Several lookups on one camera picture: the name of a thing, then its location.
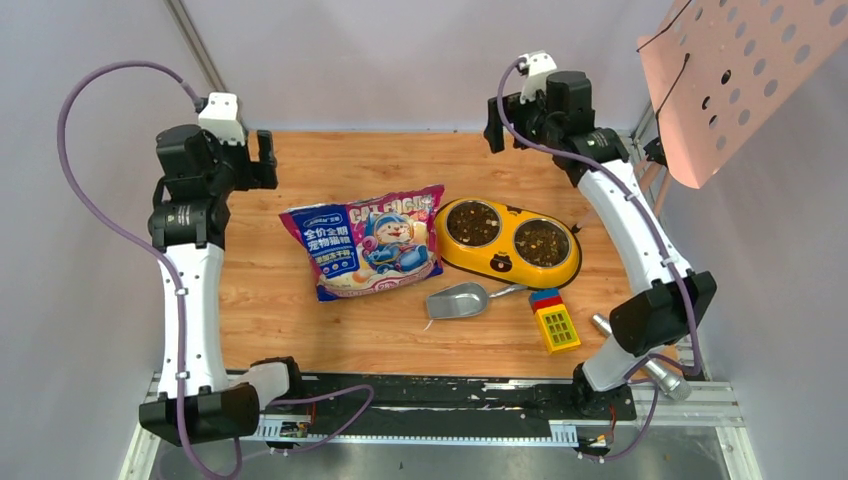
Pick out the cat food bag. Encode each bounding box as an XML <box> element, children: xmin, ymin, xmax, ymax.
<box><xmin>280</xmin><ymin>184</ymin><xmax>445</xmax><ymax>302</ymax></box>

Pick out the metal food scoop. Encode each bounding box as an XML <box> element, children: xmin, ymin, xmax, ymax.
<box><xmin>425</xmin><ymin>282</ymin><xmax>528</xmax><ymax>320</ymax></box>

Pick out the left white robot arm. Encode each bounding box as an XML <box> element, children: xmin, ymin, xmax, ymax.
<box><xmin>139</xmin><ymin>124</ymin><xmax>307</xmax><ymax>446</ymax></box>

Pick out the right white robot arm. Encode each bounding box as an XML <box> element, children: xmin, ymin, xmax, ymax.
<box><xmin>484</xmin><ymin>69</ymin><xmax>717</xmax><ymax>418</ymax></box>

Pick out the yellow double pet bowl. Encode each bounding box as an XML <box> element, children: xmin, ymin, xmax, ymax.
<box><xmin>435</xmin><ymin>197</ymin><xmax>582</xmax><ymax>290</ymax></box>

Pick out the pink perforated music stand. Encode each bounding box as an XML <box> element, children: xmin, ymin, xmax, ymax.
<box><xmin>637</xmin><ymin>1</ymin><xmax>847</xmax><ymax>189</ymax></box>

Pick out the colourful toy brick block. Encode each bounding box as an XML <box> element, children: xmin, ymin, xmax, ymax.
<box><xmin>529</xmin><ymin>289</ymin><xmax>582</xmax><ymax>354</ymax></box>

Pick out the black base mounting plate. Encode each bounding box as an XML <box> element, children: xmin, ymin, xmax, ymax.
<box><xmin>251</xmin><ymin>373</ymin><xmax>637</xmax><ymax>446</ymax></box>

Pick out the silver microphone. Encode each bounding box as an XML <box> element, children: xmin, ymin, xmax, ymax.
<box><xmin>591</xmin><ymin>313</ymin><xmax>692</xmax><ymax>401</ymax></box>

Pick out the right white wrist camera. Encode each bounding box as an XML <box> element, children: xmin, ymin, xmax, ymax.
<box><xmin>516</xmin><ymin>50</ymin><xmax>557</xmax><ymax>104</ymax></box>

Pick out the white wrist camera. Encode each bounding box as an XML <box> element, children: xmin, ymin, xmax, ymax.
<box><xmin>198</xmin><ymin>92</ymin><xmax>248</xmax><ymax>146</ymax></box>
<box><xmin>516</xmin><ymin>50</ymin><xmax>557</xmax><ymax>104</ymax></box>

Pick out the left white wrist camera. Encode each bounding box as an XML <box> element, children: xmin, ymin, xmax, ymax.
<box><xmin>198</xmin><ymin>92</ymin><xmax>248</xmax><ymax>146</ymax></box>

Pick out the aluminium frame rail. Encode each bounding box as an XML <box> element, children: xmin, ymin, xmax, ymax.
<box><xmin>119</xmin><ymin>370</ymin><xmax>763</xmax><ymax>480</ymax></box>

